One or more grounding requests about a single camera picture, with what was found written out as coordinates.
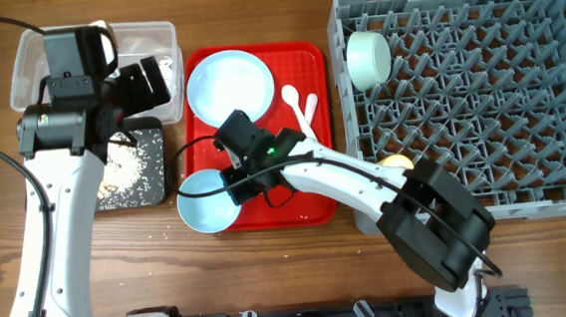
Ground white plastic spoon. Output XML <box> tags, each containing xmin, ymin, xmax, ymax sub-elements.
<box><xmin>280</xmin><ymin>84</ymin><xmax>317</xmax><ymax>140</ymax></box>

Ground clear plastic waste bin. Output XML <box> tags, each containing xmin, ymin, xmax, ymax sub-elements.
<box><xmin>10</xmin><ymin>21</ymin><xmax>184</xmax><ymax>125</ymax></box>

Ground grey dishwasher rack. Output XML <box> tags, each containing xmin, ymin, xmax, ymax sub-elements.
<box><xmin>327</xmin><ymin>0</ymin><xmax>566</xmax><ymax>219</ymax></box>

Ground green bowl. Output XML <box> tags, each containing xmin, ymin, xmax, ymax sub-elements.
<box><xmin>346</xmin><ymin>31</ymin><xmax>392</xmax><ymax>91</ymax></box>

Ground black food waste tray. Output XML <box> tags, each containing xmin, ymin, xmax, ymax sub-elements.
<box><xmin>88</xmin><ymin>115</ymin><xmax>170</xmax><ymax>212</ymax></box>

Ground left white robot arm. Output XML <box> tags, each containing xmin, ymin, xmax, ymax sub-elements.
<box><xmin>6</xmin><ymin>57</ymin><xmax>181</xmax><ymax>317</ymax></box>

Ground yellow cup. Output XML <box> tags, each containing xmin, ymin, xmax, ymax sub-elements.
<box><xmin>379</xmin><ymin>155</ymin><xmax>415</xmax><ymax>169</ymax></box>

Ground crumpled white tissue right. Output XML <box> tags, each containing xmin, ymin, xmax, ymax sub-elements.
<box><xmin>157</xmin><ymin>58</ymin><xmax>174</xmax><ymax>89</ymax></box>

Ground rice and food scraps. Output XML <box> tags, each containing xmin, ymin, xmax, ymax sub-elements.
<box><xmin>92</xmin><ymin>129</ymin><xmax>167</xmax><ymax>210</ymax></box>

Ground white plastic fork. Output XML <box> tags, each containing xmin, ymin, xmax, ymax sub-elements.
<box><xmin>304</xmin><ymin>94</ymin><xmax>319</xmax><ymax>125</ymax></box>

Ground light blue plate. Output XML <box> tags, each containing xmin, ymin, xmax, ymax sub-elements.
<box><xmin>186</xmin><ymin>50</ymin><xmax>275</xmax><ymax>128</ymax></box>

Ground light blue small bowl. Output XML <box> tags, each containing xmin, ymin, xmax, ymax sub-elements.
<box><xmin>177</xmin><ymin>168</ymin><xmax>242</xmax><ymax>234</ymax></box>

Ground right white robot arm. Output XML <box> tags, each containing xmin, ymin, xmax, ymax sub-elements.
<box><xmin>213</xmin><ymin>129</ymin><xmax>502</xmax><ymax>317</ymax></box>

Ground red serving tray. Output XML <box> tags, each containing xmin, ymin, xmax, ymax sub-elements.
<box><xmin>186</xmin><ymin>41</ymin><xmax>338</xmax><ymax>231</ymax></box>

